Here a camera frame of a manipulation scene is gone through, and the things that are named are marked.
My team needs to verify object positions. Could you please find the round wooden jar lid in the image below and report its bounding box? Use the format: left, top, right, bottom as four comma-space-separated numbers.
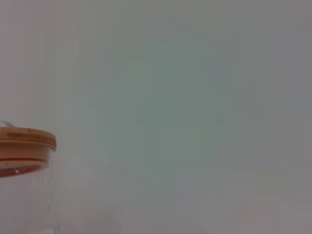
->
0, 119, 58, 163

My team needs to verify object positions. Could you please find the glass water dispenser jar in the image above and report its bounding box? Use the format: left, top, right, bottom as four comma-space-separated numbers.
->
0, 146, 61, 234

